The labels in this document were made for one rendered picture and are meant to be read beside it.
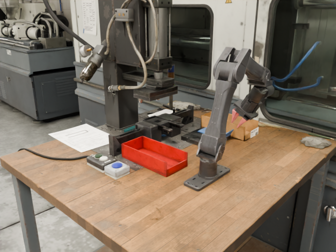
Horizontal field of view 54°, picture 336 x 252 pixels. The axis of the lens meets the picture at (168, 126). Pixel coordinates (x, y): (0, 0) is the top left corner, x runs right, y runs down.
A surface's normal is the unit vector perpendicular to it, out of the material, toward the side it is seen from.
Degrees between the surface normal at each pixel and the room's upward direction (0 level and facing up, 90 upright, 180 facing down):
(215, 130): 72
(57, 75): 90
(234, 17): 90
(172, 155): 90
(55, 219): 0
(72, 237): 0
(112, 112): 90
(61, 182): 0
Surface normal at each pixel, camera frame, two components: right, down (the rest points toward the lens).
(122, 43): -0.68, 0.25
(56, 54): 0.69, 0.25
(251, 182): 0.00, -0.94
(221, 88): -0.62, -0.04
